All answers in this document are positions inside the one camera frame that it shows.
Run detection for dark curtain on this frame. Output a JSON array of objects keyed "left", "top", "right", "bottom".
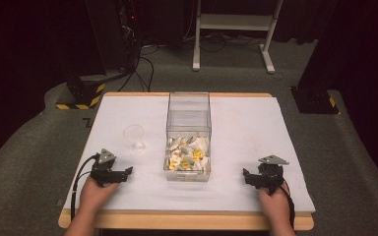
[
  {"left": 328, "top": 0, "right": 378, "bottom": 198},
  {"left": 0, "top": 0, "right": 106, "bottom": 178}
]

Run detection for black yellow striped stand base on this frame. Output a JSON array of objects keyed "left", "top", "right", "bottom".
[{"left": 55, "top": 72, "right": 107, "bottom": 111}]

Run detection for clear plastic cup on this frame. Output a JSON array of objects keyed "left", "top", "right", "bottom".
[{"left": 122, "top": 124, "right": 147, "bottom": 152}]

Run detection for black equipment rack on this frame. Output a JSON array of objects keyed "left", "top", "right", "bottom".
[{"left": 84, "top": 0, "right": 142, "bottom": 74}]

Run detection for person's left hand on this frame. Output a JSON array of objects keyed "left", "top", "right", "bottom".
[{"left": 79, "top": 176, "right": 121, "bottom": 214}]

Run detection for wooden table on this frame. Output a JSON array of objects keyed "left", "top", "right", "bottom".
[{"left": 57, "top": 91, "right": 316, "bottom": 232}]

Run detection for black pillar with base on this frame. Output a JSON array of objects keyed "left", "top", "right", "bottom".
[{"left": 289, "top": 0, "right": 341, "bottom": 115}]

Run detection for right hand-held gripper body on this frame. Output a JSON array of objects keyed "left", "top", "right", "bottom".
[{"left": 256, "top": 154, "right": 290, "bottom": 195}]

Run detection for white metal stand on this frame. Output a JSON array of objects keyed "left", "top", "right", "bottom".
[{"left": 192, "top": 0, "right": 285, "bottom": 75}]

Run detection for clear plastic box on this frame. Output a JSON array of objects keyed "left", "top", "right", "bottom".
[{"left": 162, "top": 91, "right": 213, "bottom": 183}]

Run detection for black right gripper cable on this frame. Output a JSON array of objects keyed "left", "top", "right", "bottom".
[{"left": 265, "top": 168, "right": 297, "bottom": 232}]

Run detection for person's right hand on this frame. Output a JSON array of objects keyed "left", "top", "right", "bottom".
[{"left": 258, "top": 181, "right": 292, "bottom": 228}]

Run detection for black floor cables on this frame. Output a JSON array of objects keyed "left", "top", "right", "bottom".
[{"left": 117, "top": 42, "right": 156, "bottom": 93}]

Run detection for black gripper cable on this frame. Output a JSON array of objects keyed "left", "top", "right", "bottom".
[
  {"left": 70, "top": 153, "right": 98, "bottom": 221},
  {"left": 265, "top": 168, "right": 297, "bottom": 232}
]

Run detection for white table mat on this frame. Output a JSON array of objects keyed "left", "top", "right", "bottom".
[{"left": 63, "top": 94, "right": 317, "bottom": 214}]

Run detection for pile of white yellow packets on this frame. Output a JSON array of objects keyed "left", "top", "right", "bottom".
[{"left": 166, "top": 132, "right": 210, "bottom": 174}]

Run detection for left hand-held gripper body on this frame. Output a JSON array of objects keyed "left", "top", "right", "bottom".
[{"left": 90, "top": 147, "right": 121, "bottom": 188}]

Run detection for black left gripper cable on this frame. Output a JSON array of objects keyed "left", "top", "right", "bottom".
[{"left": 70, "top": 153, "right": 98, "bottom": 221}]

